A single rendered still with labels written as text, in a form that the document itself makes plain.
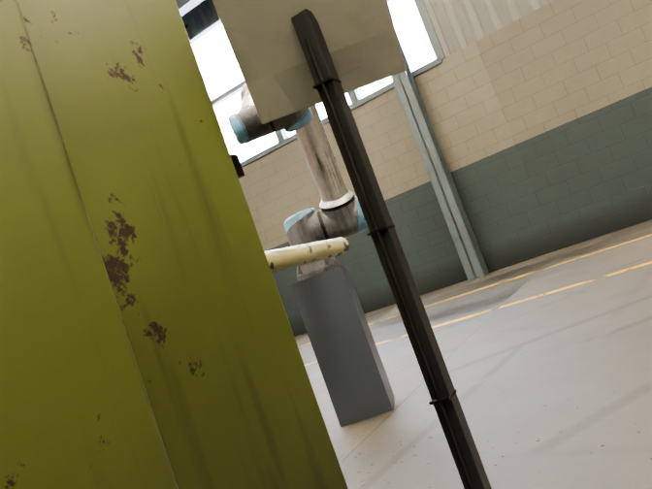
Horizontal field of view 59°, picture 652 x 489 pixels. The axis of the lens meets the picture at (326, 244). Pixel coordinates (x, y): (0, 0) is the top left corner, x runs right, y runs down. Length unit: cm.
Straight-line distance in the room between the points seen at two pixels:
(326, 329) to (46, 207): 182
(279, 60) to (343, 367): 139
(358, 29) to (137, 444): 96
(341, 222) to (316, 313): 38
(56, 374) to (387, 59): 98
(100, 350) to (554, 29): 802
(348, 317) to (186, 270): 151
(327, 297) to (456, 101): 637
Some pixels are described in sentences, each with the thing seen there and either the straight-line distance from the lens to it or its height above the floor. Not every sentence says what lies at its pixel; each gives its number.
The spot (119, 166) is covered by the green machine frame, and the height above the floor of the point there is 79.
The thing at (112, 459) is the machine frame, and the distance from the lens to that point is 60.
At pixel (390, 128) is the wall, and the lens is 873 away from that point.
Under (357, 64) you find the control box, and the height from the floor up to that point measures 96.
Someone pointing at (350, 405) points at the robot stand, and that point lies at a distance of 239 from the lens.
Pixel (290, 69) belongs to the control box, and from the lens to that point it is 130.
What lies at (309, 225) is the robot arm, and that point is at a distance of 238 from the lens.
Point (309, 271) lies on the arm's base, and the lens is 236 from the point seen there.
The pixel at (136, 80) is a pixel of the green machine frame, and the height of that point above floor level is 93.
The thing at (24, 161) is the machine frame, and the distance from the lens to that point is 64.
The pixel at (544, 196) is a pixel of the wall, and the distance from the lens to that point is 817.
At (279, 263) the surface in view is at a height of 61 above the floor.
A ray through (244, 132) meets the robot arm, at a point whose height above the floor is 103.
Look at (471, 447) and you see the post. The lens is 122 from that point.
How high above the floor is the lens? 52
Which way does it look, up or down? 4 degrees up
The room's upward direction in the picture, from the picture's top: 20 degrees counter-clockwise
